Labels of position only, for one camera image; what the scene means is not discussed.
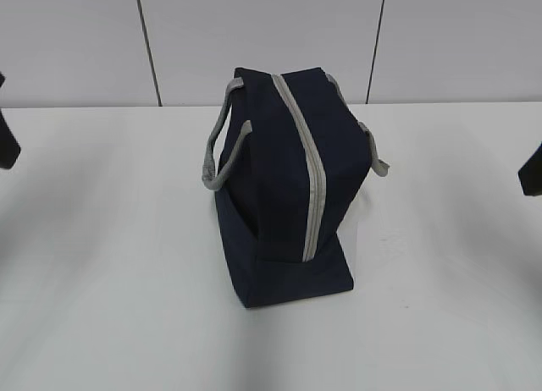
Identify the navy blue lunch bag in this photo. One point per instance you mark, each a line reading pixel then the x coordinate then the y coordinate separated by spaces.
pixel 285 160

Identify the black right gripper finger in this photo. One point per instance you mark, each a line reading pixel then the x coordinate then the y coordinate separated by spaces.
pixel 530 174

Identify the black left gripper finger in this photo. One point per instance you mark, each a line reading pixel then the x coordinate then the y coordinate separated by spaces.
pixel 9 146

